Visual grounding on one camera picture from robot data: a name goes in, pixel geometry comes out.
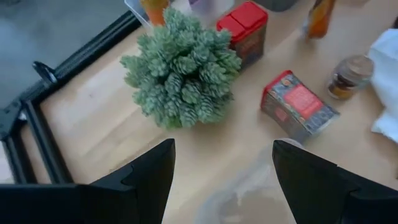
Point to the orange spice bottle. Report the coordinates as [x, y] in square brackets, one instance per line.
[155, 12]

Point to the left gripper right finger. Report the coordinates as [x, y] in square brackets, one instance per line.
[326, 199]

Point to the red-lid spice tin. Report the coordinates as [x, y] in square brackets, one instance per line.
[242, 21]

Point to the black frame clamp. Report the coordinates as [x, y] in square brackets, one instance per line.
[45, 72]

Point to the white cloth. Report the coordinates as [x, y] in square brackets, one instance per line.
[387, 77]

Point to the clear plastic bin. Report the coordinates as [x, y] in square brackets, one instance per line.
[211, 7]
[236, 202]

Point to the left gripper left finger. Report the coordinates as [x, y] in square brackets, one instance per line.
[93, 205]

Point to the red-label spice tin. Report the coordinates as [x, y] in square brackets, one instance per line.
[298, 102]

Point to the green artificial plant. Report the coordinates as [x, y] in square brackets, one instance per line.
[183, 71]

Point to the grey plastic bin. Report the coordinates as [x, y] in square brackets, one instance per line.
[275, 4]

